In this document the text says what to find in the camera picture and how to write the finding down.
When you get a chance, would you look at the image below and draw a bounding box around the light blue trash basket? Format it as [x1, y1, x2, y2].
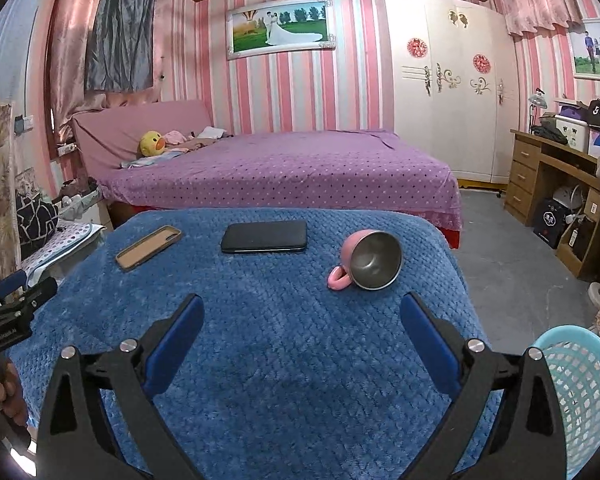
[533, 325, 600, 479]

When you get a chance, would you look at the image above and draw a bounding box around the person left hand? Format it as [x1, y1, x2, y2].
[0, 360, 29, 427]

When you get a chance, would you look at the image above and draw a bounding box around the black white patterned bag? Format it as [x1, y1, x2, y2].
[16, 194, 58, 259]

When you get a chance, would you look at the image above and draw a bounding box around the dotted cloth side table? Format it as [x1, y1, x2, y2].
[21, 220, 105, 286]

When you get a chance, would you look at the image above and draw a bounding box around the tan phone case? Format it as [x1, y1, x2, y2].
[114, 226, 183, 272]

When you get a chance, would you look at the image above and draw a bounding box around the pink bed headboard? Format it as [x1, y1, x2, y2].
[71, 100, 212, 181]

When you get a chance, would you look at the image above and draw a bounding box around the yellow duck plush toy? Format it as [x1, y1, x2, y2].
[138, 131, 166, 157]

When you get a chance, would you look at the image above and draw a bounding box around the wooden desk with drawers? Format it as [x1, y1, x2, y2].
[504, 130, 600, 280]

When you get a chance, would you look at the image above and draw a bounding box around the blue fleece table blanket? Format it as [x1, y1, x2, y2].
[10, 209, 484, 479]

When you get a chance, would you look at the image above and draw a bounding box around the pink metal mug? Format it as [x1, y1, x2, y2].
[327, 230, 403, 292]

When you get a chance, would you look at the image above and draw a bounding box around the pink curtain with grey cloth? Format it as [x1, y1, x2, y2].
[47, 0, 166, 145]

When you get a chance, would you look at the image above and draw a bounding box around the black smartphone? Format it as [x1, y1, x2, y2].
[221, 220, 308, 254]

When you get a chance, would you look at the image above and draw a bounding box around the purple polka dot bed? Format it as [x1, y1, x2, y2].
[97, 130, 462, 248]

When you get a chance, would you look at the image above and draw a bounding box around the desk lamp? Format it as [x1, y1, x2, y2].
[528, 88, 548, 131]

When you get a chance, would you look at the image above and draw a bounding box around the white wardrobe with decals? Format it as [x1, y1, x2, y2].
[384, 0, 520, 184]

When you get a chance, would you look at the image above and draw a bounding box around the framed wedding photo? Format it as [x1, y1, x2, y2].
[226, 0, 336, 60]

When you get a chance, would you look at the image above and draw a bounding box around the small framed couple photo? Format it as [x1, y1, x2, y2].
[568, 18, 600, 80]

